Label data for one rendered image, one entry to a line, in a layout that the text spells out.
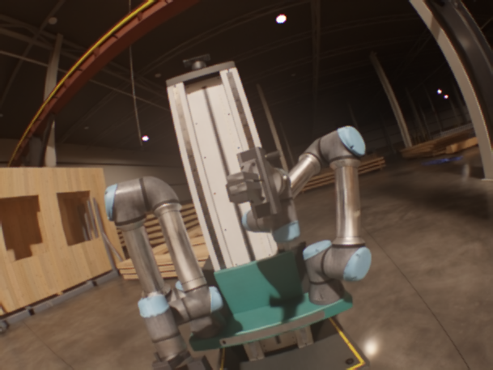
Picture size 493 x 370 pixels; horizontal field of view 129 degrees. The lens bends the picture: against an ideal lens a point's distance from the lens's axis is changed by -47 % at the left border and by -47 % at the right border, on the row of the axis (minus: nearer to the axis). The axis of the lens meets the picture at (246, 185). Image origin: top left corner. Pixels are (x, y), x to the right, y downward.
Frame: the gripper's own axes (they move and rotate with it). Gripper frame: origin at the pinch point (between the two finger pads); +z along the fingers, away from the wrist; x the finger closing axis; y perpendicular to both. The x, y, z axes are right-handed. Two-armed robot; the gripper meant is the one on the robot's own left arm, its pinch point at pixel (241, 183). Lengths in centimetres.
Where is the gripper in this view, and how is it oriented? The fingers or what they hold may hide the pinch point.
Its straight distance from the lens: 32.7
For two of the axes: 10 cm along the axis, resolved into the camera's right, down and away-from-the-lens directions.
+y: 9.1, -2.7, -3.1
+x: 2.6, 9.6, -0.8
